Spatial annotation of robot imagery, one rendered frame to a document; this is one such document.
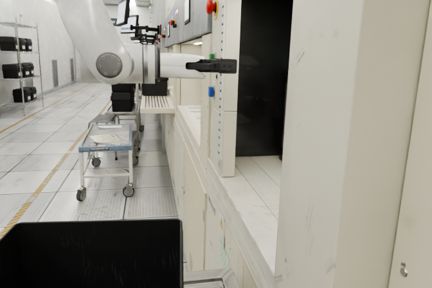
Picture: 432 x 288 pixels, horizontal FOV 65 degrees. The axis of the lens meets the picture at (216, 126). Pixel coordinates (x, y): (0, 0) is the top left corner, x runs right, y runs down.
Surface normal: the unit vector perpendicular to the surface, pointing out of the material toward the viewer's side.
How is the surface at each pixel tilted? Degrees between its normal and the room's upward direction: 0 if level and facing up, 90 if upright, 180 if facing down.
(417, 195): 90
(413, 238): 90
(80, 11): 58
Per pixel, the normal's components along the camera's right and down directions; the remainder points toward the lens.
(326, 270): -0.98, 0.01
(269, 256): 0.03, -0.98
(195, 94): 0.19, 0.21
